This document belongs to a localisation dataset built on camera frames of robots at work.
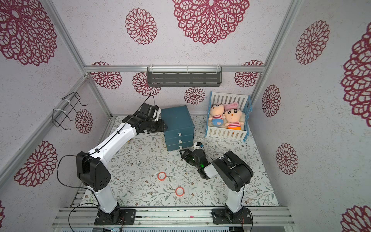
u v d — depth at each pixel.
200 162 0.74
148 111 0.65
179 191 0.82
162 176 0.88
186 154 0.84
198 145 0.88
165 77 0.93
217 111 1.06
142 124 0.60
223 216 0.73
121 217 0.73
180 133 0.85
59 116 0.73
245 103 1.10
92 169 0.45
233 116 1.00
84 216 0.76
